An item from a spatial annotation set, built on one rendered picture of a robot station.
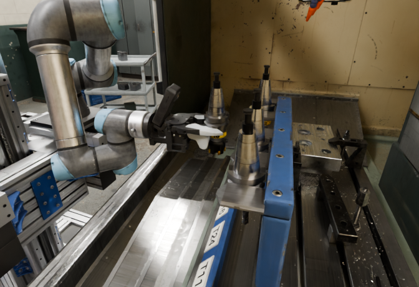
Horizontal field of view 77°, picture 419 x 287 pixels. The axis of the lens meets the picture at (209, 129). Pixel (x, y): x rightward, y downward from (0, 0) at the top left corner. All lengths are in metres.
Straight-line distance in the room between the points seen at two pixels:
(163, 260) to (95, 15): 0.75
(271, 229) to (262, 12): 1.72
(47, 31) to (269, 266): 0.71
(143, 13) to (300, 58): 4.14
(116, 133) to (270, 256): 0.50
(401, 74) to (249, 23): 1.06
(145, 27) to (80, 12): 4.92
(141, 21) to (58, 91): 5.00
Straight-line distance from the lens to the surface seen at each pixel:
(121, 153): 0.78
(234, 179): 0.42
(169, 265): 0.94
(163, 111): 0.67
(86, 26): 0.81
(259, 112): 0.49
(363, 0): 2.03
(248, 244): 0.76
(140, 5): 5.71
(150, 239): 1.02
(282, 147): 0.51
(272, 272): 0.48
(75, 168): 0.78
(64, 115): 0.77
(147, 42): 5.73
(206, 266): 0.65
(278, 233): 0.41
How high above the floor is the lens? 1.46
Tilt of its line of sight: 25 degrees down
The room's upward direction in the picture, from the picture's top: straight up
